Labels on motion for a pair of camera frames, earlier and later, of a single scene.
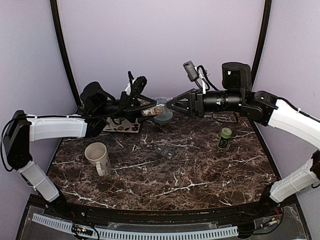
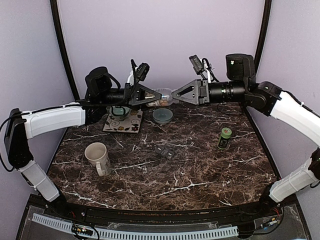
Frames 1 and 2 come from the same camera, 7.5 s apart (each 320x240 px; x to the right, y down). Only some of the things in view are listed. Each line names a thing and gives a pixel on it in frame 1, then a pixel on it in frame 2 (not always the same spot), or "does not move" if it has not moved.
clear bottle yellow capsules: x=152 y=111 → x=166 y=99
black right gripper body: x=198 y=106 → x=204 y=94
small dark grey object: x=165 y=152 does not move
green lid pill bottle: x=226 y=133 does not move
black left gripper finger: x=135 y=112 → x=146 y=96
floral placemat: x=126 y=126 does not move
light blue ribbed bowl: x=164 y=119 does not move
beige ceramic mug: x=96 y=153 does not move
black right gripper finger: x=184 y=111 → x=185 y=99
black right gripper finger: x=170 y=102 → x=185 y=88
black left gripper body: x=123 y=106 → x=128 y=95
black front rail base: x=275 y=217 does not move
